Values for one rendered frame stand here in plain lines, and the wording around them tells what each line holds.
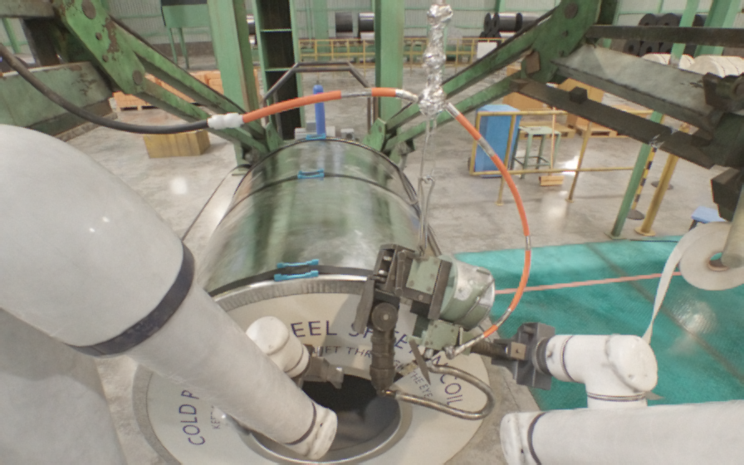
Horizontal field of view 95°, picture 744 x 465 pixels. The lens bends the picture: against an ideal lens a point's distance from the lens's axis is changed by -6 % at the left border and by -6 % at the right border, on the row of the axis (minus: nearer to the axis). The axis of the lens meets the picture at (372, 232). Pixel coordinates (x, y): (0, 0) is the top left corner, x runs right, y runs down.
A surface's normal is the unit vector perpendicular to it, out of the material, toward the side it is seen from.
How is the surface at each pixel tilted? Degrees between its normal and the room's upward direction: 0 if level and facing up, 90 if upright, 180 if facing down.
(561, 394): 0
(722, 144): 90
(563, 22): 90
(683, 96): 50
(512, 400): 0
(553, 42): 90
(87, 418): 93
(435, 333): 58
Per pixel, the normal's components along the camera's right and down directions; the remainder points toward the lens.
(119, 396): -0.01, -0.87
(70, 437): 0.89, 0.22
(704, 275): -0.33, 0.47
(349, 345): 0.10, 0.50
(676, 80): -0.74, -0.43
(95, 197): 0.78, -0.49
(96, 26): 1.00, 0.03
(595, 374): -0.93, -0.06
